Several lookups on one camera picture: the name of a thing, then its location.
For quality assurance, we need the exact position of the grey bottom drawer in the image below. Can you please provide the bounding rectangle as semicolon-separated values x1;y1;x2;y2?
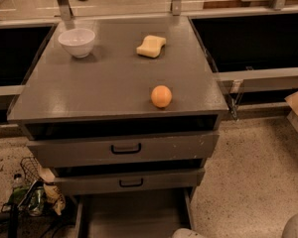
75;188;193;238

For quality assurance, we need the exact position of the grey drawer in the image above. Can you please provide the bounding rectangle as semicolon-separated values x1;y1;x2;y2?
55;168;205;195
28;132;220;168
75;188;193;238

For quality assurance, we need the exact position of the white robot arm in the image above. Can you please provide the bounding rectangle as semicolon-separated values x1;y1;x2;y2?
171;213;298;238

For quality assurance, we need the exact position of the grey drawer cabinet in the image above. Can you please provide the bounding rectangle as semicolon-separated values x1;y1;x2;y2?
7;16;229;200

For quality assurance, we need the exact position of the grey top drawer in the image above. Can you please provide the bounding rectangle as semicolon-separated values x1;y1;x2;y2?
28;132;220;168

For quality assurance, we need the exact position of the grey middle drawer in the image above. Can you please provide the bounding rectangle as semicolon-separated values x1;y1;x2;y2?
55;168;205;195

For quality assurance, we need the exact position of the orange fruit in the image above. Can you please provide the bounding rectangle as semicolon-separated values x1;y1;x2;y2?
151;85;172;108

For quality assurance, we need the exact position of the yellow sponge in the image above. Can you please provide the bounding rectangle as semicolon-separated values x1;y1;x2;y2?
136;35;166;59

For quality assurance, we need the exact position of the white bowl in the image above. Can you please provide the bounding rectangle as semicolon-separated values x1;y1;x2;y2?
58;28;95;59

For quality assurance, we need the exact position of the tan chip bag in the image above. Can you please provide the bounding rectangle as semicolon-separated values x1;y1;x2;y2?
38;166;66;215

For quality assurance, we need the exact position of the plastic water bottle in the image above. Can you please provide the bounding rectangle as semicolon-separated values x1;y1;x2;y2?
12;174;24;191

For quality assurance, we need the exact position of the green snack bag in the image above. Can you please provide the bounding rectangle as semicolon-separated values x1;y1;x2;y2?
8;185;45;216

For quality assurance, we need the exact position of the wire basket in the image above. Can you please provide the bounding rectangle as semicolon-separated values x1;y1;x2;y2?
20;157;55;213

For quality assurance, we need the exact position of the black cable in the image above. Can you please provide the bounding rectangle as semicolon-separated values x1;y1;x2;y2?
39;216;74;238

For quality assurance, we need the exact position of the metal bracket left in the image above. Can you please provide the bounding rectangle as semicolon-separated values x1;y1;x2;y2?
57;0;73;21

